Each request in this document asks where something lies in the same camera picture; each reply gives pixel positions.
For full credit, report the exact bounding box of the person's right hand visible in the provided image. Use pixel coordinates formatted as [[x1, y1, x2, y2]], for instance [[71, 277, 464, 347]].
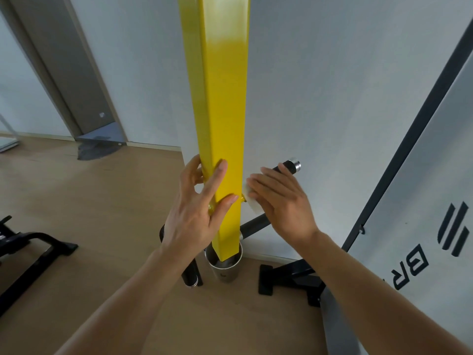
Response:
[[245, 163, 320, 248]]

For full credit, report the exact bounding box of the person's left hand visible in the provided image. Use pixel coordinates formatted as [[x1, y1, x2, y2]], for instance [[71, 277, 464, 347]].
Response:
[[162, 154, 239, 263]]

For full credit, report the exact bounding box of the white cleaning wipe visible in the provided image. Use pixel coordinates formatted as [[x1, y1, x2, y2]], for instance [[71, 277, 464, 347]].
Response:
[[242, 182, 265, 215]]

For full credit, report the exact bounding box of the person's right forearm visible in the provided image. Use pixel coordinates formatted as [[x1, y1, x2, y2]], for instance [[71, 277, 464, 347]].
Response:
[[295, 229, 473, 355]]

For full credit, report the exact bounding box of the person's left forearm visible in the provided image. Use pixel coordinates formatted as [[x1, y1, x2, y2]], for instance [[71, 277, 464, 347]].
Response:
[[55, 244, 207, 355]]

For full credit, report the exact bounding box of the brown metal trash bin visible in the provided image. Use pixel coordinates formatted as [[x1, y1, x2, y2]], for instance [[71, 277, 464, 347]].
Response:
[[204, 242, 244, 284]]

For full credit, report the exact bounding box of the black machine base foot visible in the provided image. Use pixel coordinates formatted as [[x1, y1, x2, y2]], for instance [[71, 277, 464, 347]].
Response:
[[258, 259, 328, 308]]

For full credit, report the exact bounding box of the dark gray floor mat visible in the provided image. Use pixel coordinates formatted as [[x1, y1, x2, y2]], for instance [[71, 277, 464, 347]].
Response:
[[75, 123, 126, 161]]

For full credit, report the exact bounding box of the translucent machine guard panel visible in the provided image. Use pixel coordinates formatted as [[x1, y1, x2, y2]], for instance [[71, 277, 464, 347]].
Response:
[[319, 51, 473, 355]]

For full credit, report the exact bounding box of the gray door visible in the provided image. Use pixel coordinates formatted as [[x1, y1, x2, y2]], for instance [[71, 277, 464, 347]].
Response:
[[0, 0, 128, 143]]

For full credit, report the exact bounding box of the white floor stand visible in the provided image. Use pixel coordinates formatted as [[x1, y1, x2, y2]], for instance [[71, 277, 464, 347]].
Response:
[[0, 114, 20, 154]]

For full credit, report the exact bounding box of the black machine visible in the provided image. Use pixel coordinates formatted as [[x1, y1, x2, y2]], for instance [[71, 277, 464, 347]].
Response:
[[0, 215, 79, 317]]

